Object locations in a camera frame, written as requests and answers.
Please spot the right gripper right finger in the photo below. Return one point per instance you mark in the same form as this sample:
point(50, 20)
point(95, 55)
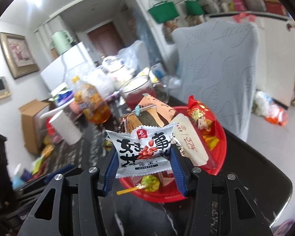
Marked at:
point(180, 170)

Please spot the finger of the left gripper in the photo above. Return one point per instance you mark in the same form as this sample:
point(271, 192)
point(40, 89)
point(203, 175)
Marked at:
point(66, 169)

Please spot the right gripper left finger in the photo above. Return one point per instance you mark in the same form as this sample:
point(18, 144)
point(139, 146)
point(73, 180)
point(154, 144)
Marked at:
point(109, 171)

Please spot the white red plum drink bag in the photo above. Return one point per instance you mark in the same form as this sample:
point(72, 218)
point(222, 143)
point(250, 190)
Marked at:
point(188, 138)

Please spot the green yellow lollipop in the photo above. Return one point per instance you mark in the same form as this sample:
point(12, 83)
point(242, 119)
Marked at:
point(149, 183)

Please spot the white peanut snack packet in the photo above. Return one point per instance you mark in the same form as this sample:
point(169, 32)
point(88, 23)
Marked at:
point(144, 151)

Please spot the red gold candy packet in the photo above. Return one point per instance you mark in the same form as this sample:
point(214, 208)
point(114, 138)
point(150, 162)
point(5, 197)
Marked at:
point(201, 116)

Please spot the brown orange snack packet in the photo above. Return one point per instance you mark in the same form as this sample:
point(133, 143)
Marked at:
point(150, 112)

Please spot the red plastic basket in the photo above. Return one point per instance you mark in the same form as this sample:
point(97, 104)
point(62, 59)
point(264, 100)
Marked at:
point(170, 193)

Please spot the yellow snack packet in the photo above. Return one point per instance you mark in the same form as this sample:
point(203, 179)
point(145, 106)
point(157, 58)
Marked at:
point(211, 141)

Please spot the white paper roll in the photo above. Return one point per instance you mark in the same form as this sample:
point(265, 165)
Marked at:
point(65, 128)

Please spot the iced tea bottle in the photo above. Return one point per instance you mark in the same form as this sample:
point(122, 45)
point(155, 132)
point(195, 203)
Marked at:
point(89, 100)

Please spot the cardboard box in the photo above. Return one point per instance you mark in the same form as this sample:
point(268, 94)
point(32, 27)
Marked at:
point(31, 125)

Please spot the glass mug red drink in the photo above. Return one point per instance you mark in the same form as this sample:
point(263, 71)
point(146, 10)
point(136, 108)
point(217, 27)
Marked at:
point(134, 90)

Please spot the white refrigerator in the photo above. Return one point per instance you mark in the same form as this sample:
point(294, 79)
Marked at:
point(74, 62)

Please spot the grey leaf chair cover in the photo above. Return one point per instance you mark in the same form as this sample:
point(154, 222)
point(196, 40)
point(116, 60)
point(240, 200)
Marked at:
point(217, 65)

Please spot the framed picture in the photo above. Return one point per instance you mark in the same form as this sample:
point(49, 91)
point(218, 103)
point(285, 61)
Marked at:
point(17, 54)

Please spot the brown door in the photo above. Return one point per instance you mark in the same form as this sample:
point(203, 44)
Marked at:
point(106, 40)

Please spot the green tote bag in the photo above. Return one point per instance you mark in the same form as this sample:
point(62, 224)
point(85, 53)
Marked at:
point(163, 11)
point(194, 8)

